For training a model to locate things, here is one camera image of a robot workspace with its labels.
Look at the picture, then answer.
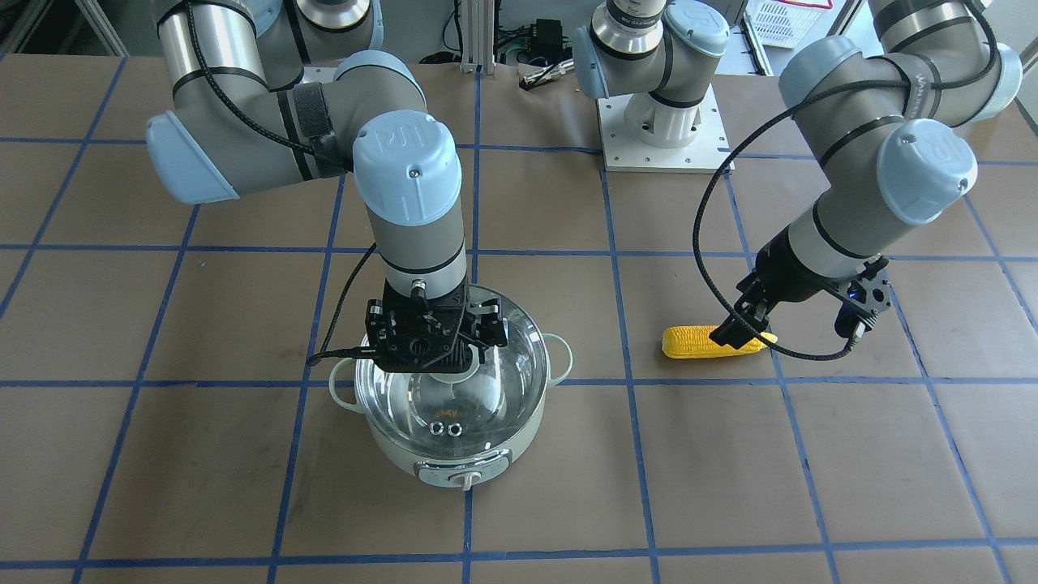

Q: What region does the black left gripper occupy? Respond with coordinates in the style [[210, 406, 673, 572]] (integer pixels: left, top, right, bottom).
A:
[[709, 228, 892, 349]]

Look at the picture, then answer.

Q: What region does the mint green cooking pot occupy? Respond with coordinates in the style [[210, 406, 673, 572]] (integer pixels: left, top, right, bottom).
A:
[[328, 284, 573, 491]]

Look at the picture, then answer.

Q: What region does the white plastic basket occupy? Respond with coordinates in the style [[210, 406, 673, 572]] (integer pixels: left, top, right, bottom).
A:
[[748, 1, 834, 49]]

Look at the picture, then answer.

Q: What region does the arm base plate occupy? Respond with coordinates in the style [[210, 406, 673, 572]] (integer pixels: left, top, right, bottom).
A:
[[596, 86, 730, 174]]

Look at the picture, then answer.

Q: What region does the aluminium frame post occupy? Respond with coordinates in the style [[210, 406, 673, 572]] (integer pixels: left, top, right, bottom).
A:
[[459, 0, 497, 76]]

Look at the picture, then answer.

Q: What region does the yellow corn cob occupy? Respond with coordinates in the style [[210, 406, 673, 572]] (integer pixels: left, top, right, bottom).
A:
[[661, 325, 779, 359]]

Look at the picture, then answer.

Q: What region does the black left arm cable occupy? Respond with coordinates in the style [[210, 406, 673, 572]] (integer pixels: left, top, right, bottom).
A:
[[692, 0, 998, 362]]

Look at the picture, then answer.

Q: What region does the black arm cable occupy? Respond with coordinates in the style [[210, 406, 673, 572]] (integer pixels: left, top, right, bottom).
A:
[[185, 0, 422, 366], [692, 0, 998, 362]]

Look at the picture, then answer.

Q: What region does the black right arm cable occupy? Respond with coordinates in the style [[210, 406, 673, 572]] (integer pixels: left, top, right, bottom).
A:
[[185, 0, 422, 366]]

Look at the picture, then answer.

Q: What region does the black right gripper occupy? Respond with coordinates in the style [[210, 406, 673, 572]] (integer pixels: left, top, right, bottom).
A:
[[364, 281, 508, 374]]

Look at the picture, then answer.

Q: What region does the glass pot lid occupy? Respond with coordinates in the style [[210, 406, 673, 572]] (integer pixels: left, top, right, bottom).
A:
[[354, 286, 573, 469]]

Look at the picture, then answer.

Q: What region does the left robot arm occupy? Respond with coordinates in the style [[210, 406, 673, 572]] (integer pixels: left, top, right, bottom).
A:
[[710, 1, 1023, 349]]

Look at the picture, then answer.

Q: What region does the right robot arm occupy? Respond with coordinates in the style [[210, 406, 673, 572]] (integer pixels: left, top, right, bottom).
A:
[[146, 1, 507, 374]]

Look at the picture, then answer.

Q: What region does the black power adapter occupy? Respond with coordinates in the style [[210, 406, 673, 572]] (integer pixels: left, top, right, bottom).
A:
[[527, 19, 566, 62]]

